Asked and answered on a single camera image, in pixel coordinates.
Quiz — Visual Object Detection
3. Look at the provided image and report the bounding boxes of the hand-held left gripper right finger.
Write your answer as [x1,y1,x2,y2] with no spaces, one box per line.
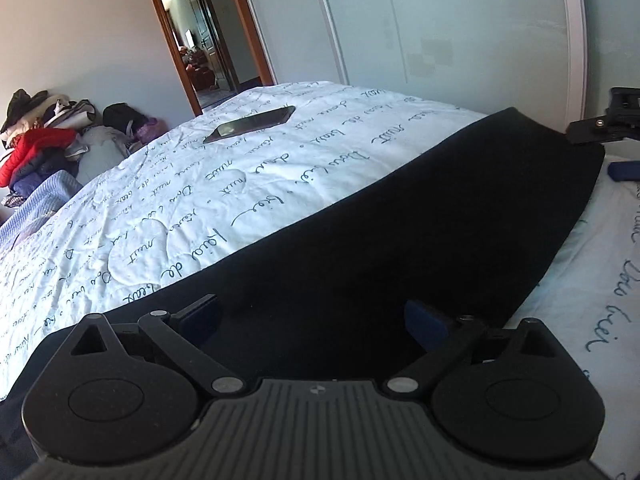
[382,300,569,401]

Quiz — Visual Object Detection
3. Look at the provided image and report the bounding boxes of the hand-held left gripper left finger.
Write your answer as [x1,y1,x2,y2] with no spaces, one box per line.
[70,296,247,401]

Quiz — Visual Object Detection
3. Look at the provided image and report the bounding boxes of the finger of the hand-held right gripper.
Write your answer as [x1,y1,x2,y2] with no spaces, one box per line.
[607,160,640,183]
[565,87,640,147]

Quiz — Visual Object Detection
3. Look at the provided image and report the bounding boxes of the black pants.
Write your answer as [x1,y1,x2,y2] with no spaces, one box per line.
[0,106,607,480]

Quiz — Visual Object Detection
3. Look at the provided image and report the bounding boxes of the white printed blanket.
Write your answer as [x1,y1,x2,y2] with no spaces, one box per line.
[0,80,640,480]

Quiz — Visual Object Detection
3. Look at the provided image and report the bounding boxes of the frosted glass wardrobe door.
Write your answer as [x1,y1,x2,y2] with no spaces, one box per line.
[234,0,640,128]

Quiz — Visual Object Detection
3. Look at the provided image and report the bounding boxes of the grey bag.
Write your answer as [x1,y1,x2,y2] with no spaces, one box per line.
[77,125,133,185]

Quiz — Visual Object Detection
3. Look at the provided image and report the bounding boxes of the blue striped blanket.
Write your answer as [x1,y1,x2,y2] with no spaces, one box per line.
[0,170,85,252]

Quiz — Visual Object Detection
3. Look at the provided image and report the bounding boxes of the purple cloth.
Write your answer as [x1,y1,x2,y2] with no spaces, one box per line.
[135,117,162,145]

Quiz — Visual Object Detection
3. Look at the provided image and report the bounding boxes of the black smartphone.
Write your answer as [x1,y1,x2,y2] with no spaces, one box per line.
[202,106,297,145]

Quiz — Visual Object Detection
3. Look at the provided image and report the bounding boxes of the dark blue jacket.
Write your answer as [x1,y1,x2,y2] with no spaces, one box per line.
[9,156,80,197]

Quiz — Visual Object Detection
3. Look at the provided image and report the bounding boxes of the black backpack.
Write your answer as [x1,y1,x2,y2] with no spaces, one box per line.
[102,102,151,142]

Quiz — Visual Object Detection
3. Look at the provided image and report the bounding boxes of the red jacket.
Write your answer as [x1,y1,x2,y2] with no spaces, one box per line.
[0,128,78,188]

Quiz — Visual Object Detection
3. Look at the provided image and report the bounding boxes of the black jacket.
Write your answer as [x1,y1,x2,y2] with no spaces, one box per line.
[1,88,49,133]

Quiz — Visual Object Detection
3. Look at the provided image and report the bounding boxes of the wooden door frame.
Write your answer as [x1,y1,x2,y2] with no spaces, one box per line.
[139,0,279,117]

